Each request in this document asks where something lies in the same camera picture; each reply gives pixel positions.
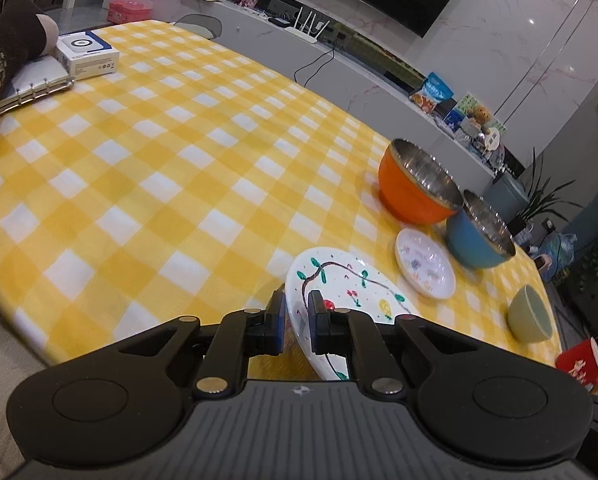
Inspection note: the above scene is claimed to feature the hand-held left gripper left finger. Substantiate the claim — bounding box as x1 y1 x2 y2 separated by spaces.
110 287 287 399

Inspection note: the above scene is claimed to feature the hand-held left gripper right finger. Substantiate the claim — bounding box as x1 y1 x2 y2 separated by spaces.
307 290 476 397

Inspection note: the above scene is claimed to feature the large vine-patterned white plate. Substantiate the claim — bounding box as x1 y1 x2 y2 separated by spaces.
285 247 422 381

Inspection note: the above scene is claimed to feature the small white sticker-print plate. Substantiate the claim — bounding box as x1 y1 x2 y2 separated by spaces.
395 228 456 300

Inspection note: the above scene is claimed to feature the orange steel-lined bowl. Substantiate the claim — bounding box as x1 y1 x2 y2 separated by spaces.
377 138 464 225

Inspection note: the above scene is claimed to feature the blue steel-lined bowl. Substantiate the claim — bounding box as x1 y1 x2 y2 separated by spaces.
446 190 517 269

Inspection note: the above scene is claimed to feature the pale green ceramic bowl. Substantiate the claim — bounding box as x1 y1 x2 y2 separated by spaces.
508 284 554 343

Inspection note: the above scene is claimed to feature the yellow checked tablecloth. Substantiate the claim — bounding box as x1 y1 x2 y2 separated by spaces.
0 20 564 381

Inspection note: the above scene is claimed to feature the teal bin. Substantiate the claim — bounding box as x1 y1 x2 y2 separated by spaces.
481 172 527 221

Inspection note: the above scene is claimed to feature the white media cabinet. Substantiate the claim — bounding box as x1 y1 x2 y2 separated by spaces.
106 0 510 181

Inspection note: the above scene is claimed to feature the blue plastic bag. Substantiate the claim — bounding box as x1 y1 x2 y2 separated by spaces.
539 232 577 267

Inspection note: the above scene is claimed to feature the blue snack bag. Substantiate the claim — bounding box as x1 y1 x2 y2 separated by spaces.
410 72 454 113

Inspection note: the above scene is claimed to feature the potted green plant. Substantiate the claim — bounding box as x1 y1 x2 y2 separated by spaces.
509 147 584 241

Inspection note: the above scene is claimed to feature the brown teddy bear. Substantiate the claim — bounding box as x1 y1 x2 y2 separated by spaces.
471 105 494 133

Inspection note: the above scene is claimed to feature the red mug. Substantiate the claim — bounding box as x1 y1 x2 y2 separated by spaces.
556 337 598 391

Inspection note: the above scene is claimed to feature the white router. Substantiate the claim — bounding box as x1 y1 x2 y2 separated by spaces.
284 6 332 41

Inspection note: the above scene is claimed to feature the grey chair back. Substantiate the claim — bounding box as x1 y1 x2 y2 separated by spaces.
173 14 223 40

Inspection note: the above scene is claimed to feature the white and blue box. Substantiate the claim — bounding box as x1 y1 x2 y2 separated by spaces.
56 31 120 80

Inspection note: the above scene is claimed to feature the pink carry case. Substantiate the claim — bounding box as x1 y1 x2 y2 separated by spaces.
108 0 155 24

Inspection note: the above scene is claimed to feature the brown fuzzy sock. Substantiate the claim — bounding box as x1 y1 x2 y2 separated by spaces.
0 0 60 93

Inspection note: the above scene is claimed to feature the black cable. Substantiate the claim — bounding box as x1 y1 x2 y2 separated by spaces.
294 40 337 86

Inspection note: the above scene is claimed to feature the ring binder notebook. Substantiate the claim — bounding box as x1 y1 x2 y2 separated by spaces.
0 55 77 120

